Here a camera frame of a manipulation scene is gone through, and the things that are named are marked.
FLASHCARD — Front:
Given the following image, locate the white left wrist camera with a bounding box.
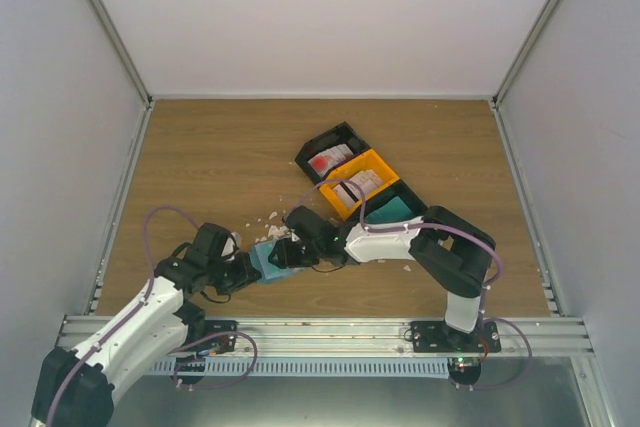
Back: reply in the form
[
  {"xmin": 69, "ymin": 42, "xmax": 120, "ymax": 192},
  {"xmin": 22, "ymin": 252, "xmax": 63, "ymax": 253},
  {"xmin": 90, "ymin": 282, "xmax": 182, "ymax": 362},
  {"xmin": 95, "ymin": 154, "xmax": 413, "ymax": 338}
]
[{"xmin": 221, "ymin": 231, "xmax": 242, "ymax": 261}]

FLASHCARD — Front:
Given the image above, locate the orange plastic bin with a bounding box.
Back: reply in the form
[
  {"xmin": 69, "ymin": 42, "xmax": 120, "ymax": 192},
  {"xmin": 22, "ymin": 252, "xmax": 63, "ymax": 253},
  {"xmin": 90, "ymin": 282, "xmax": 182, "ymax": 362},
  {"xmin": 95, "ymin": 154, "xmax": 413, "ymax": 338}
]
[{"xmin": 319, "ymin": 149, "xmax": 399, "ymax": 220}]

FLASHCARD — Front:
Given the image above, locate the grey slotted cable duct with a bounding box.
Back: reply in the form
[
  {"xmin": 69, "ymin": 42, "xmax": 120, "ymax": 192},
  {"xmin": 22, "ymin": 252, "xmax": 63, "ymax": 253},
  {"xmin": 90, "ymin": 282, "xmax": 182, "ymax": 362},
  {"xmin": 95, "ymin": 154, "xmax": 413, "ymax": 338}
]
[{"xmin": 178, "ymin": 356, "xmax": 449, "ymax": 380}]

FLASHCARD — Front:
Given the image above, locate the red dot card stack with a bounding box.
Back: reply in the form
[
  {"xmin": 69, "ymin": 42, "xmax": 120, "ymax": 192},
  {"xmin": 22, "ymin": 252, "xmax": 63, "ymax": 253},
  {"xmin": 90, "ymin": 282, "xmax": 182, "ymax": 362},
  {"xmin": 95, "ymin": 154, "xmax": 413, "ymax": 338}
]
[{"xmin": 308, "ymin": 144, "xmax": 354, "ymax": 176}]

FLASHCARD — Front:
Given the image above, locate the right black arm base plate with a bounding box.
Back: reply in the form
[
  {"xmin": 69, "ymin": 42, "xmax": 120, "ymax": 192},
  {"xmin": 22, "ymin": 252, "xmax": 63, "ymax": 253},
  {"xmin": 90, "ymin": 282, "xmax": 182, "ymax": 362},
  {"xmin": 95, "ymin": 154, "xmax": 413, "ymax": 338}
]
[{"xmin": 403, "ymin": 320, "xmax": 502, "ymax": 355}]

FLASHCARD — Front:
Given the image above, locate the blue leather card holder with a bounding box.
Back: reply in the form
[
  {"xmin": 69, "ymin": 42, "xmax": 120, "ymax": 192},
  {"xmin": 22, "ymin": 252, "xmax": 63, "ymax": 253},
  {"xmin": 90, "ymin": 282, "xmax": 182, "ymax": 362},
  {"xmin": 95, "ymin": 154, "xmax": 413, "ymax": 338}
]
[{"xmin": 249, "ymin": 240, "xmax": 303, "ymax": 284}]

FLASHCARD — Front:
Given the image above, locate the black bin with green cards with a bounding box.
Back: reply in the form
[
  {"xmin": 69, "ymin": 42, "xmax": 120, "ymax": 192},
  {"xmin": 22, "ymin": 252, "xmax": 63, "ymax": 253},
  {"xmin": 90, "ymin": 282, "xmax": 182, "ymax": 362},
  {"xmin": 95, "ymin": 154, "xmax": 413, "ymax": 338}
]
[{"xmin": 364, "ymin": 180, "xmax": 428, "ymax": 224}]

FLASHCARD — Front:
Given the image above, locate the aluminium front rail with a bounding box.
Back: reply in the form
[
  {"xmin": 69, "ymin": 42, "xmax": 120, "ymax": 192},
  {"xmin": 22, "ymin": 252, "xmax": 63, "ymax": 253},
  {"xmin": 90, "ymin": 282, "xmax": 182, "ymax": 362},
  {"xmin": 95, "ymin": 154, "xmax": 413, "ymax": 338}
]
[{"xmin": 54, "ymin": 314, "xmax": 596, "ymax": 356}]

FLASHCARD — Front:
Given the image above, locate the black bin with red cards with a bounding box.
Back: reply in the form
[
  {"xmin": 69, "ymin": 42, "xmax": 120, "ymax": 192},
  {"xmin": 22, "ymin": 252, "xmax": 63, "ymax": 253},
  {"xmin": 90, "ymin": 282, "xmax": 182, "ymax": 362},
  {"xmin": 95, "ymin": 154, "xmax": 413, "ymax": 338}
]
[{"xmin": 295, "ymin": 122, "xmax": 369, "ymax": 183}]

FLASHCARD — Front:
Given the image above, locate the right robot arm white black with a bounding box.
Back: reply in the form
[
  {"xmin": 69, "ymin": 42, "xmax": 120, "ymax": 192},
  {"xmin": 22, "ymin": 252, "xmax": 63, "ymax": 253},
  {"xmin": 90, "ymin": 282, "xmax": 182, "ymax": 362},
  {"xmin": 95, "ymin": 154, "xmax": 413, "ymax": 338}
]
[{"xmin": 268, "ymin": 206, "xmax": 504, "ymax": 352}]

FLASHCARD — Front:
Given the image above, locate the white card stack orange bin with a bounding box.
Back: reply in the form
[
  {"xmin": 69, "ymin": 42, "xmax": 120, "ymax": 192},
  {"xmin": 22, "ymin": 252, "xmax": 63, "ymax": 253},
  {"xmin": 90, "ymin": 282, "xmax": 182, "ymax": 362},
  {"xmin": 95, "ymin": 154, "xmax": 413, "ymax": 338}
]
[{"xmin": 332, "ymin": 169, "xmax": 383, "ymax": 209}]

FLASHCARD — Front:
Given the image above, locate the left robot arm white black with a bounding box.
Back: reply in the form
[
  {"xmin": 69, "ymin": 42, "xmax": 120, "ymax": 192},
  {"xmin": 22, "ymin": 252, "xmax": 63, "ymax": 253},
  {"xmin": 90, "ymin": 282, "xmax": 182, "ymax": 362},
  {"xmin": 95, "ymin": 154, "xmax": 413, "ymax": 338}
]
[{"xmin": 31, "ymin": 223, "xmax": 262, "ymax": 426}]

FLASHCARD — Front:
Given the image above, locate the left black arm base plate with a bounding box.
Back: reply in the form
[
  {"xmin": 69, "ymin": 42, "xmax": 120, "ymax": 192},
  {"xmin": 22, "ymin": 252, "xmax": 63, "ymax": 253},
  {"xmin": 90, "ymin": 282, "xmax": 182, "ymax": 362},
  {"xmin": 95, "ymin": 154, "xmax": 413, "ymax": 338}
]
[{"xmin": 173, "ymin": 319, "xmax": 238, "ymax": 353}]

